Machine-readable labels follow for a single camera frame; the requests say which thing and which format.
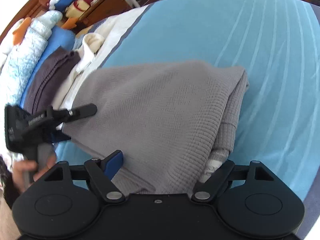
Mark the blue and white plush toy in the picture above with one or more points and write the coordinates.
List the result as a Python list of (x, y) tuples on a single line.
[(60, 3)]

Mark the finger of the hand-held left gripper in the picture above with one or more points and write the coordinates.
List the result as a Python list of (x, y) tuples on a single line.
[(82, 110), (60, 137)]

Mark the grey waffle-knit shirt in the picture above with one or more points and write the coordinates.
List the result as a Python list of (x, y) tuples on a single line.
[(155, 110)]

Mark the person's left forearm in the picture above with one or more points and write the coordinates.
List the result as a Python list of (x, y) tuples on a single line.
[(8, 192)]

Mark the dark brown knit sweater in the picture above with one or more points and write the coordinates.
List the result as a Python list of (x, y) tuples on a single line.
[(47, 77)]

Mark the cream cushion with red trim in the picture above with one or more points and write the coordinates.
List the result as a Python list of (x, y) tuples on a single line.
[(77, 8)]

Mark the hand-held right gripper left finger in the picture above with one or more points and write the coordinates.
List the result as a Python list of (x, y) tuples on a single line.
[(113, 162)]

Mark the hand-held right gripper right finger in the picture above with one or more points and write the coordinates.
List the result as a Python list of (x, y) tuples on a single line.
[(220, 177)]

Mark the blue pillow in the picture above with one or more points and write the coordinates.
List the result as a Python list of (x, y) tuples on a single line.
[(60, 40)]

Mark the cream folded garment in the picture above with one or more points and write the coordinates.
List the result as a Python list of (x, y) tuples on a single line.
[(90, 42)]

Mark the light blue quilt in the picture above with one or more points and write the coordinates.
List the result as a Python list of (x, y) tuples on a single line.
[(27, 52)]

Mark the wooden headboard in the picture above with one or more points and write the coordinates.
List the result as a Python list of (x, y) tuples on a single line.
[(32, 5)]

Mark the wooden nightstand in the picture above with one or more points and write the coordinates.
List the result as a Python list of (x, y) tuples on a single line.
[(107, 7)]

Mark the orange plush toy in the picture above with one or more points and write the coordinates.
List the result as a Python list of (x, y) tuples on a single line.
[(70, 23), (21, 32)]

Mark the person's left hand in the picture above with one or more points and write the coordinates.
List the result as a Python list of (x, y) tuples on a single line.
[(20, 170)]

